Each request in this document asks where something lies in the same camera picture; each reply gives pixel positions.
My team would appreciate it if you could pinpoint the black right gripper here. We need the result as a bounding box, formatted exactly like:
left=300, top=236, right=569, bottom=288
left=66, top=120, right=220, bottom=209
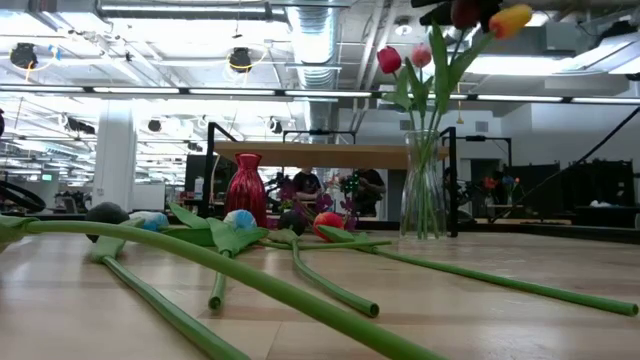
left=410, top=0, right=504, bottom=27

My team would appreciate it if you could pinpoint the pink artificial tulip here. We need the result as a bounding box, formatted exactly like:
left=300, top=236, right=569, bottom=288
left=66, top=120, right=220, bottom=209
left=404, top=43, right=436, bottom=236

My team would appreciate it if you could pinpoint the red artificial tulip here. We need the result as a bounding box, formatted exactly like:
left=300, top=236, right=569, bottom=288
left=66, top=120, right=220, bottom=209
left=376, top=45, right=426, bottom=236

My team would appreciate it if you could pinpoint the yellow orange-tipped artificial tulip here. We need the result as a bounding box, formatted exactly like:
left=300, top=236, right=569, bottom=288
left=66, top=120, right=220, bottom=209
left=434, top=3, right=534, bottom=236

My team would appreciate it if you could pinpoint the purple artificial flower bunch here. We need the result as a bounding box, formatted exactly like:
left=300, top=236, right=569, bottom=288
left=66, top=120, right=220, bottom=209
left=277, top=182, right=359, bottom=234

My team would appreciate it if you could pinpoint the orange artificial tulip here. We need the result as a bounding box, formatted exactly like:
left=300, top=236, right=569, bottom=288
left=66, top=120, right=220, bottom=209
left=313, top=211, right=640, bottom=318

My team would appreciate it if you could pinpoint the black artificial tulip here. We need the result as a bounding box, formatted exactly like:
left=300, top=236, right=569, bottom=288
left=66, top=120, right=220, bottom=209
left=83, top=201, right=251, bottom=360
left=267, top=209, right=380, bottom=319

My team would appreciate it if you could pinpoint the white and blue artificial tulip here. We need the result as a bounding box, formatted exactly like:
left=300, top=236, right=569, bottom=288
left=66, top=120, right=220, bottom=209
left=128, top=201, right=393, bottom=251
left=207, top=208, right=270, bottom=311

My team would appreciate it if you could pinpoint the background flower bouquet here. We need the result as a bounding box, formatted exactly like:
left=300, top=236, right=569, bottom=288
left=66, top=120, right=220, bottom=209
left=480, top=174, right=522, bottom=206

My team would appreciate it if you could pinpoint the clear glass vase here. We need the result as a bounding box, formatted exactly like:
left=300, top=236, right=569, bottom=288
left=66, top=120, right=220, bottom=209
left=399, top=129, right=448, bottom=240

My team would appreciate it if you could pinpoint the person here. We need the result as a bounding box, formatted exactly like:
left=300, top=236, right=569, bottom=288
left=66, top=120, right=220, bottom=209
left=291, top=168, right=324, bottom=201
left=349, top=168, right=387, bottom=217

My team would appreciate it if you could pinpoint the long ceiling light bar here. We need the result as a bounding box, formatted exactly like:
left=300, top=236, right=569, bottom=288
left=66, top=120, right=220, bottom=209
left=0, top=83, right=640, bottom=105

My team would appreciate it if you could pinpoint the black partition screen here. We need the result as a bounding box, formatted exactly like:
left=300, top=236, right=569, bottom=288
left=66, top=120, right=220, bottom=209
left=504, top=159, right=637, bottom=227

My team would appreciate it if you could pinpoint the red ribbed glass vase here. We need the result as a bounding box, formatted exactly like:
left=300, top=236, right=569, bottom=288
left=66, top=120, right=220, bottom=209
left=223, top=152, right=269, bottom=230

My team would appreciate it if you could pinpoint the white building column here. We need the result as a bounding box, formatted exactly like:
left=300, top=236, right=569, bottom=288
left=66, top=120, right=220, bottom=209
left=92, top=99, right=137, bottom=214

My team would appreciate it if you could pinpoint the silver spiral air duct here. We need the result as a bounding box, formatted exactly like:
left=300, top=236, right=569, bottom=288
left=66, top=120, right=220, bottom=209
left=287, top=0, right=342, bottom=131

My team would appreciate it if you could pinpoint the wooden shelf with black frame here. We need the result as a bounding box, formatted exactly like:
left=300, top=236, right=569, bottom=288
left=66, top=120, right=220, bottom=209
left=199, top=121, right=514, bottom=239

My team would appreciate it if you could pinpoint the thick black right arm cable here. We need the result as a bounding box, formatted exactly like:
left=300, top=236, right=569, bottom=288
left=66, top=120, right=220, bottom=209
left=489, top=106, right=640, bottom=224

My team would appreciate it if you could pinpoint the black ceiling cable reel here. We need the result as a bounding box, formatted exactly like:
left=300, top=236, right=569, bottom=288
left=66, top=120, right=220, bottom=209
left=228, top=47, right=254, bottom=75
left=9, top=42, right=39, bottom=71

